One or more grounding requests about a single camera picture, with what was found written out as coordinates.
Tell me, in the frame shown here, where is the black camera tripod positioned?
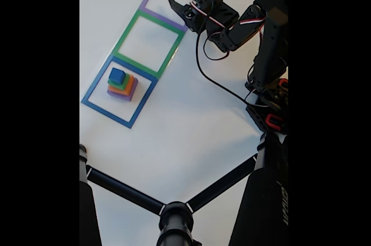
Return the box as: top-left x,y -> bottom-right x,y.
79,131 -> 289,246

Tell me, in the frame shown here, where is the green square frame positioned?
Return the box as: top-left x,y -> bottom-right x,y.
111,9 -> 186,80

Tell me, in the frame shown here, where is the black camera cable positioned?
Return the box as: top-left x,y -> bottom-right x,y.
195,15 -> 270,108

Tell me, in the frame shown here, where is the blue square frame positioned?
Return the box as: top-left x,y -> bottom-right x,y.
81,55 -> 159,129

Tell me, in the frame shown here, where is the purple square block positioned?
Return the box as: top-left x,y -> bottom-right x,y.
107,78 -> 139,102

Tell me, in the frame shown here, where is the small blue cube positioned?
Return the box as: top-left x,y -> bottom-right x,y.
108,67 -> 126,84

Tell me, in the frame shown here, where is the green square block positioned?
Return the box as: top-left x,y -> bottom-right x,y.
107,73 -> 131,90

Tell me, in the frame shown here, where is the red white servo cable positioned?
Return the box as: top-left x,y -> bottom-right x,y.
189,1 -> 266,31

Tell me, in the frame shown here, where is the orange square block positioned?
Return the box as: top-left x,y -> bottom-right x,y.
107,74 -> 136,96

